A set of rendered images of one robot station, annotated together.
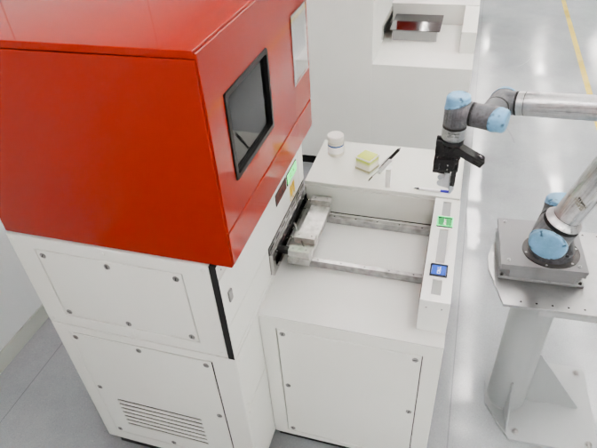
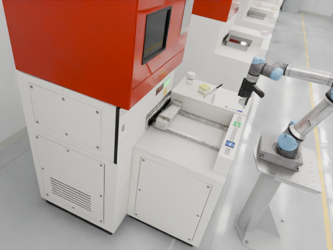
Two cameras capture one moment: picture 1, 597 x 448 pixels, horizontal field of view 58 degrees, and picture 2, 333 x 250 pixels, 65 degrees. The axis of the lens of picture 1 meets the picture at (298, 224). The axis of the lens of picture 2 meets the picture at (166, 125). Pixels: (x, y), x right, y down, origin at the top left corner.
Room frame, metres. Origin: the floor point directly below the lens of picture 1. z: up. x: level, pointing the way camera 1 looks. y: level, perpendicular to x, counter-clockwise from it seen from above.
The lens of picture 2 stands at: (-0.06, 0.02, 1.97)
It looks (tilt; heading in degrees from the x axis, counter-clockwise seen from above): 35 degrees down; 358
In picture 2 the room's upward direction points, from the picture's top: 10 degrees clockwise
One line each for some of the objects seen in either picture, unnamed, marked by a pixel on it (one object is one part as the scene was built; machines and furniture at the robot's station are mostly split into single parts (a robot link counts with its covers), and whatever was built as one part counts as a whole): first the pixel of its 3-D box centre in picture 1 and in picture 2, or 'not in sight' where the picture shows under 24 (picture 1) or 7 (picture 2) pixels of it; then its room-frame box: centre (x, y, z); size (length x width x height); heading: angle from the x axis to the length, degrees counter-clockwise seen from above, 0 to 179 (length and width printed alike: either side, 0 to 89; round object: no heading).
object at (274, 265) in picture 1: (290, 228); (159, 110); (1.62, 0.03, 0.89); 0.44 x 0.02 x 0.10; 161
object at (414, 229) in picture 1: (366, 223); (197, 118); (1.68, -0.27, 0.84); 0.50 x 0.02 x 0.03; 71
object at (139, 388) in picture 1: (208, 328); (105, 155); (1.56, 0.43, 0.41); 0.82 x 0.71 x 0.82; 161
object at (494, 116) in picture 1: (490, 116); (273, 71); (1.46, -0.61, 1.40); 0.11 x 0.11 x 0.08; 54
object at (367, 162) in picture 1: (367, 162); (204, 89); (1.88, -0.30, 1.00); 0.07 x 0.07 x 0.07; 46
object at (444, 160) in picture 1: (448, 154); (247, 88); (1.51, -0.51, 1.25); 0.09 x 0.08 x 0.12; 71
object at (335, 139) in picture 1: (335, 144); (190, 78); (2.02, -0.19, 1.01); 0.07 x 0.07 x 0.10
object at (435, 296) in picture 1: (440, 260); (231, 141); (1.38, -0.49, 0.89); 0.55 x 0.09 x 0.14; 161
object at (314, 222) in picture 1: (311, 231); (169, 115); (1.62, -0.05, 0.87); 0.36 x 0.08 x 0.03; 161
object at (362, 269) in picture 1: (353, 268); (186, 136); (1.43, -0.19, 0.84); 0.50 x 0.02 x 0.03; 71
